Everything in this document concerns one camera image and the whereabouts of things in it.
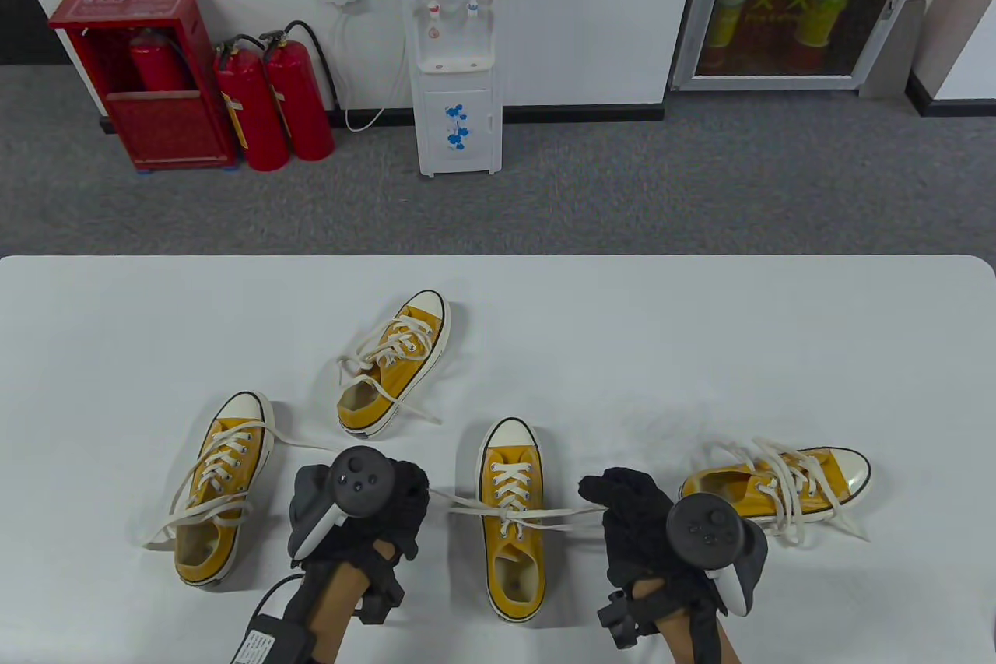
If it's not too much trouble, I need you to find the person's right hand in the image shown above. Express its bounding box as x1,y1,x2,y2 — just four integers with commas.
578,467,709,603

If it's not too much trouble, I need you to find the person's left hand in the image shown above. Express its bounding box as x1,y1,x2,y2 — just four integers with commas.
292,458,431,571

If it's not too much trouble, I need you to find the white shoe lace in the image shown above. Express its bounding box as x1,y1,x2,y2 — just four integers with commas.
426,462,615,540
698,437,871,548
336,318,444,426
142,421,343,550

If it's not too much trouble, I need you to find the person's right forearm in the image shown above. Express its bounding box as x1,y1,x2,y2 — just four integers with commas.
634,578,744,664

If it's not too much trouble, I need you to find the black hand controller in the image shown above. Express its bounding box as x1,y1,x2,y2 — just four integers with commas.
665,494,770,616
288,446,398,560

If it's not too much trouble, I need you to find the white water dispenser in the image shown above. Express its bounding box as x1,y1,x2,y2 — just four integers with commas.
395,0,505,178

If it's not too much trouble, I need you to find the red fire extinguisher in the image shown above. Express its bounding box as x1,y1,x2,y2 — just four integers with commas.
128,28,191,93
212,35,291,173
259,20,340,163

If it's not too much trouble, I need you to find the red extinguisher cabinet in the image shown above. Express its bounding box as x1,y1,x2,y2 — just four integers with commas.
48,0,238,173

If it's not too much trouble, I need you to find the glass fire hydrant cabinet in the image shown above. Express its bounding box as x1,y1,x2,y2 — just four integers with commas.
669,0,946,93

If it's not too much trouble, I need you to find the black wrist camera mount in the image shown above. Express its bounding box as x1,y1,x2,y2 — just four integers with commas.
230,539,405,664
597,590,724,664

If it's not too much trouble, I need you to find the black cable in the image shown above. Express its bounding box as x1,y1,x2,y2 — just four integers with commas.
243,573,308,630

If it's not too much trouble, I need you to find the white power cable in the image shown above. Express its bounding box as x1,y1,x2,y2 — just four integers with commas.
333,2,409,133

